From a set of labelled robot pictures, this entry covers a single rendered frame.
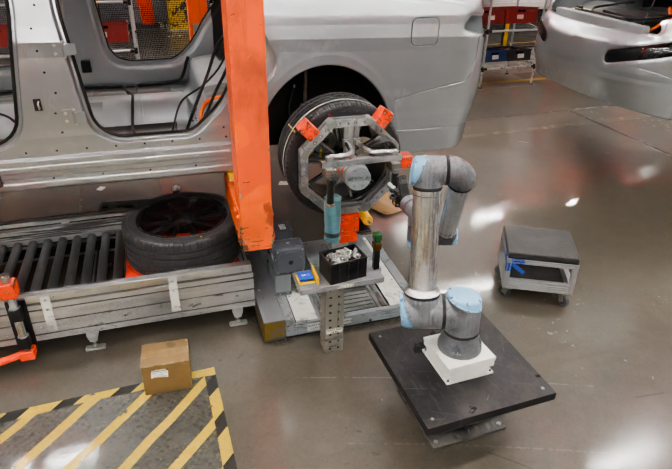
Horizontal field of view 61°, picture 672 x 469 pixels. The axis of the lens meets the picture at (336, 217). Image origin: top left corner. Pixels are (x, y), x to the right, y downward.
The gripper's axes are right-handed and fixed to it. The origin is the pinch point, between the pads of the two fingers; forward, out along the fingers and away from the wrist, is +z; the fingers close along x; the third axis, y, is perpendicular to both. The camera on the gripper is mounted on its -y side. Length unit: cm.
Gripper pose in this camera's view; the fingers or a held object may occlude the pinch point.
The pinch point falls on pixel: (392, 182)
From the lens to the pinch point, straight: 294.1
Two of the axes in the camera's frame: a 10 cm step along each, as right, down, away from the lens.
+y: -0.2, 8.8, 4.7
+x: 9.6, -1.2, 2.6
